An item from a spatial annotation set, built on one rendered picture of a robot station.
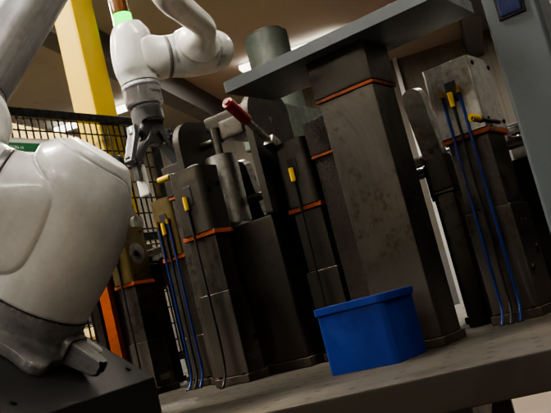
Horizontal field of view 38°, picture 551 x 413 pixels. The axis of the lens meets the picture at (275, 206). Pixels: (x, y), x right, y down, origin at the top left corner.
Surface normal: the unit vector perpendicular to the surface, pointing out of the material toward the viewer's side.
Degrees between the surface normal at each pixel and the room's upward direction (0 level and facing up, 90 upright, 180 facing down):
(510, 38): 90
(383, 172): 90
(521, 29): 90
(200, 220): 90
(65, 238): 109
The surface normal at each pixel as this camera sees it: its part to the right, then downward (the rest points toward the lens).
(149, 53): 0.42, -0.19
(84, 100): -0.56, 0.03
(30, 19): 0.80, -0.13
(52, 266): 0.21, 0.18
